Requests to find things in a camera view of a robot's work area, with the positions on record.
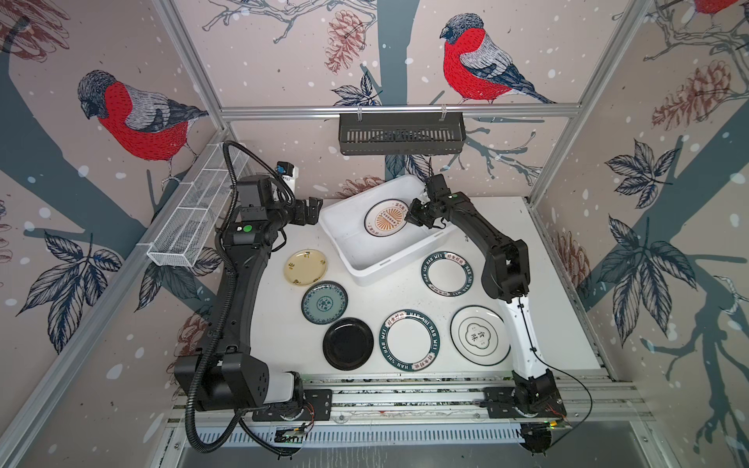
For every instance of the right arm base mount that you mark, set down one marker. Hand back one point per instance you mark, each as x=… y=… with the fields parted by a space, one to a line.
x=507 y=402

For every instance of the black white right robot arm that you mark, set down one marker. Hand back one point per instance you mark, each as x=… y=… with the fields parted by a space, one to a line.
x=505 y=277

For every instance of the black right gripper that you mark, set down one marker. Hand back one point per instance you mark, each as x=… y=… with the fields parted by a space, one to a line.
x=414 y=215

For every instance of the white plastic bin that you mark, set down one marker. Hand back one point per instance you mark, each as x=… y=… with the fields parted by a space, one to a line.
x=369 y=259

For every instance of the large green rimmed plate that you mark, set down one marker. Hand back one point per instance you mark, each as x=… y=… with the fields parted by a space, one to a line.
x=409 y=341

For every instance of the black hanging wire basket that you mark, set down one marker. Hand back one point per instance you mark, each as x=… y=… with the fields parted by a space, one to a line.
x=423 y=133

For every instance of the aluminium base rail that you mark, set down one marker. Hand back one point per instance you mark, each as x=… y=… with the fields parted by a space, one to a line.
x=591 y=396

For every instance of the green rimmed white plate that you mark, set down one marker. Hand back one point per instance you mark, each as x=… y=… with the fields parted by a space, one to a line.
x=447 y=274

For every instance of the orange sunburst white plate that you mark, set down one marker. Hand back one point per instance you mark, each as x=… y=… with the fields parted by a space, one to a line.
x=386 y=218

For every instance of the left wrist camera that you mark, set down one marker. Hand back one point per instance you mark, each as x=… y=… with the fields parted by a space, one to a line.
x=289 y=173

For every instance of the yellow translucent plate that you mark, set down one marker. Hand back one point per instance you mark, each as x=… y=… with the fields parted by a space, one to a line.
x=305 y=267

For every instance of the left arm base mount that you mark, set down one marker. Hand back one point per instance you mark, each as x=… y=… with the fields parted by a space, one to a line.
x=310 y=405

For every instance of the teal patterned small plate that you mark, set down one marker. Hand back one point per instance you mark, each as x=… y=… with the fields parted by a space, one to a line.
x=324 y=303

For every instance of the white mesh wall shelf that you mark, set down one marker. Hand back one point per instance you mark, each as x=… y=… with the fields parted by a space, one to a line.
x=189 y=225

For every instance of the black round plate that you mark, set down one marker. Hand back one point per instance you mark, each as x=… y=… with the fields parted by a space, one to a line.
x=348 y=344

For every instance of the white plate thin green rim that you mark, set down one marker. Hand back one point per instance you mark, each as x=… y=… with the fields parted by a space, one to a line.
x=480 y=336

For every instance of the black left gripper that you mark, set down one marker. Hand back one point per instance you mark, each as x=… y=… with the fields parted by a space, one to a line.
x=312 y=211

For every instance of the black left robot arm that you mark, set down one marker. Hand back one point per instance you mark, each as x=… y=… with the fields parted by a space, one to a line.
x=222 y=374

